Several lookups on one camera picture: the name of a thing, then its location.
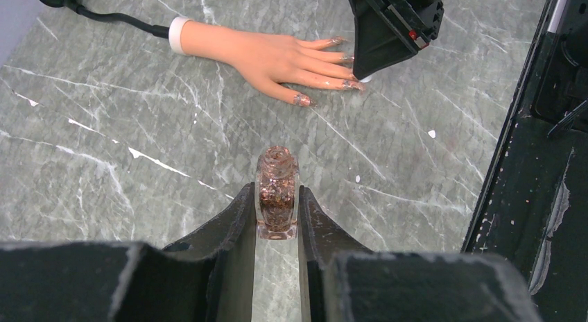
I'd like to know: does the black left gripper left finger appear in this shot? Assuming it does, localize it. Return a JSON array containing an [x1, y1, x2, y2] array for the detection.
[[1, 184, 256, 321]]

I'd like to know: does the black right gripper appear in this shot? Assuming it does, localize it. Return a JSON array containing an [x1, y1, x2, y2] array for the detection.
[[348, 0, 444, 79]]

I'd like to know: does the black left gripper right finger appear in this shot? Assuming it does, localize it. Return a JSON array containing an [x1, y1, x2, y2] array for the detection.
[[298, 187, 540, 321]]

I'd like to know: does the glitter nail polish bottle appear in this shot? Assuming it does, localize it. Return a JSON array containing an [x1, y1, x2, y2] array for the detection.
[[254, 146, 300, 240]]

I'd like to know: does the white nail polish brush cap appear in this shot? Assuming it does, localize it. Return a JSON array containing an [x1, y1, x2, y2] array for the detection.
[[359, 75, 373, 83]]

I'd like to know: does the mannequin practice hand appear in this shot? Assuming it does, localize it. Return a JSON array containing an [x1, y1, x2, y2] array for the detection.
[[168, 17, 365, 107]]

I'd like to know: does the black flexible stand with base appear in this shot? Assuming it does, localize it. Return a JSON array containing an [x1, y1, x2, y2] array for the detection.
[[39, 0, 170, 40]]

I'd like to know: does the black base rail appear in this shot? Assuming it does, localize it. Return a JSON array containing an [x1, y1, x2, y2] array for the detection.
[[462, 0, 587, 321]]

